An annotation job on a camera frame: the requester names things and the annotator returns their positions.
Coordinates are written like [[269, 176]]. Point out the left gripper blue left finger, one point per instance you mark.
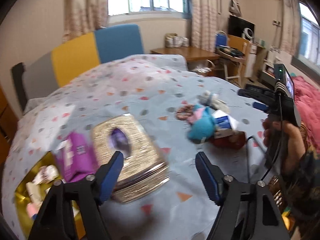
[[110, 174]]

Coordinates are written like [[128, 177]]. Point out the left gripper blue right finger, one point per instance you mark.
[[211, 176]]

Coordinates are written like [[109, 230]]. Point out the blue plush elephant toy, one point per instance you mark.
[[202, 123]]

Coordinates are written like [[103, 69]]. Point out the blue white tissue packet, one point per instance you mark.
[[225, 125]]

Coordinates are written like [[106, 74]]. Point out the wet wipes pack with mask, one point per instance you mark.
[[46, 174]]

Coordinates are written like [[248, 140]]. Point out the white knit glove blue band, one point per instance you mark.
[[211, 100]]

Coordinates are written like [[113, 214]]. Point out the pink brown scrunchie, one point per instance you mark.
[[184, 112]]

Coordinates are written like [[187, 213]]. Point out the pink towel blue band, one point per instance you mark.
[[32, 210]]

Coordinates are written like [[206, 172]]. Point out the beige cloth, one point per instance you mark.
[[34, 193]]

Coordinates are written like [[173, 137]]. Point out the person right hand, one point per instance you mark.
[[291, 142]]

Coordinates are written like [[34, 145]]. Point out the pink blanket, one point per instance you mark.
[[307, 102]]

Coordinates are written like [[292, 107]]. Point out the ornate golden tissue box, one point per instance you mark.
[[145, 167]]

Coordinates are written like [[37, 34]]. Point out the purple cardboard box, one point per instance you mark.
[[75, 158]]

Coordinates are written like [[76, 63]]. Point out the wooden chair with tray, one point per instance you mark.
[[235, 52]]

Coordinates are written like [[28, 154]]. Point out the patterned plastic tablecloth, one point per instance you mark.
[[151, 90]]

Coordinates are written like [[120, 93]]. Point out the white small fan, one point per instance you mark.
[[248, 34]]

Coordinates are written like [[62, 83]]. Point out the blue folding chair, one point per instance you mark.
[[221, 39]]

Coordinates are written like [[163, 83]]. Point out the black monitor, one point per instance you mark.
[[236, 26]]

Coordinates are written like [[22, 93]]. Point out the gold metal tray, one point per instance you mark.
[[28, 197]]

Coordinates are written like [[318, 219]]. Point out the wooden side table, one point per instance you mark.
[[191, 54]]

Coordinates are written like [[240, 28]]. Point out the packets on side table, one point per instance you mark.
[[172, 40]]

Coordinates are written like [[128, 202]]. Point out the grey yellow blue sofa back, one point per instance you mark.
[[58, 67]]

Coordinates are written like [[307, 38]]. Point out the right beige curtain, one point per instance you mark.
[[204, 24]]

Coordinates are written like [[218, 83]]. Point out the beige curtain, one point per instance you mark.
[[83, 16], [204, 24]]

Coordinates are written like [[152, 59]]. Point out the black rolled mat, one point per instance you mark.
[[17, 73]]

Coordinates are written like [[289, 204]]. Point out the left beige curtain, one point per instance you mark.
[[83, 16]]

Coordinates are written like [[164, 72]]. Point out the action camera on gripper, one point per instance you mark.
[[284, 83]]

